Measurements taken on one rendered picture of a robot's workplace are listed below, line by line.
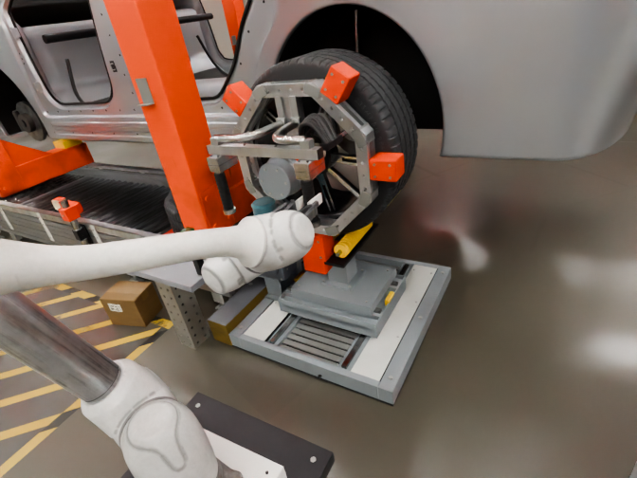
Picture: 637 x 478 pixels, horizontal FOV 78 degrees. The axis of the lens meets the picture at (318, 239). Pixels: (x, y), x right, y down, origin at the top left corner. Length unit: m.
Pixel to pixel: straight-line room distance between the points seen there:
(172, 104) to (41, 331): 0.93
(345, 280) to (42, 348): 1.18
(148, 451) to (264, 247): 0.48
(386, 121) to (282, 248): 0.68
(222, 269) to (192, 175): 0.83
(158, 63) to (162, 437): 1.17
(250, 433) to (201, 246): 0.69
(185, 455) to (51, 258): 0.49
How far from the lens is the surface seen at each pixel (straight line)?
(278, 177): 1.28
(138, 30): 1.59
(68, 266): 0.78
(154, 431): 0.97
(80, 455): 1.92
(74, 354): 1.02
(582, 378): 1.83
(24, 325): 0.97
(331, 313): 1.76
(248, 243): 0.76
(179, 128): 1.61
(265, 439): 1.25
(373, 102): 1.30
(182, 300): 1.90
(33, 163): 3.46
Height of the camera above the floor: 1.31
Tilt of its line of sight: 30 degrees down
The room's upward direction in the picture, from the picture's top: 9 degrees counter-clockwise
